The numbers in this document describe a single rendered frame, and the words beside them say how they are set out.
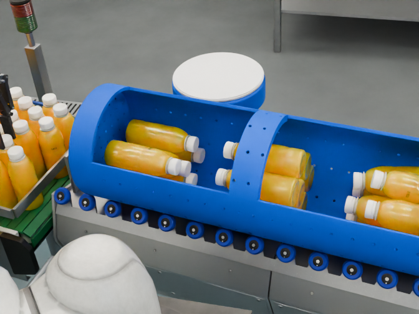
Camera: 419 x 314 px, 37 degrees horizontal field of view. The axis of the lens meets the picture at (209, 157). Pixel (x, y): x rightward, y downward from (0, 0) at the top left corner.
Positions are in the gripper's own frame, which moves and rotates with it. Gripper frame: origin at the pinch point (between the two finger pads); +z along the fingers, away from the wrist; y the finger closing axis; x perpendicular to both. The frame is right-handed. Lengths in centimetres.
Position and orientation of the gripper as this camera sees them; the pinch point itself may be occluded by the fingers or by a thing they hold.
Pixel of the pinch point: (2, 132)
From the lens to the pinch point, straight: 171.1
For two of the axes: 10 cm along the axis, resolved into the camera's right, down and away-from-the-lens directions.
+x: -9.2, -1.9, 3.4
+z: 0.6, 7.8, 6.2
